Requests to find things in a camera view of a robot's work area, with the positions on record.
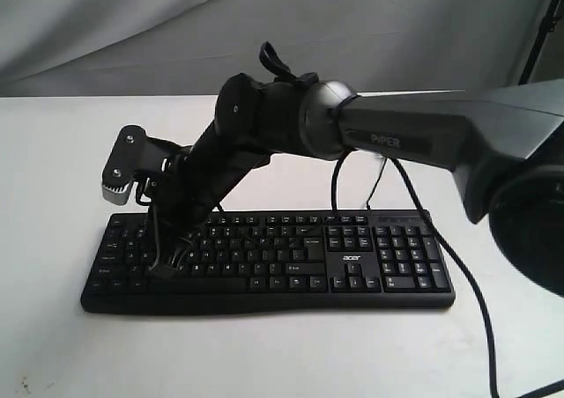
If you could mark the grey backdrop cloth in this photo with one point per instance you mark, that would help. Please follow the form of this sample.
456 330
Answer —
176 47

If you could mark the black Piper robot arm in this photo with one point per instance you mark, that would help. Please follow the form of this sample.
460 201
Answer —
503 147

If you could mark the black Acer keyboard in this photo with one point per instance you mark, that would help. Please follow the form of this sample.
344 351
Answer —
273 261

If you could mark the black tripod stand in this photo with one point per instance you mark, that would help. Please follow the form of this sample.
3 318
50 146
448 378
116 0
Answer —
553 15

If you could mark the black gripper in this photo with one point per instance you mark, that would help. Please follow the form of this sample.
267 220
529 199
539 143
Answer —
194 183

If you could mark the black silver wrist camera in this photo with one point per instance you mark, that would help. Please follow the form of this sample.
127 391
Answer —
135 157

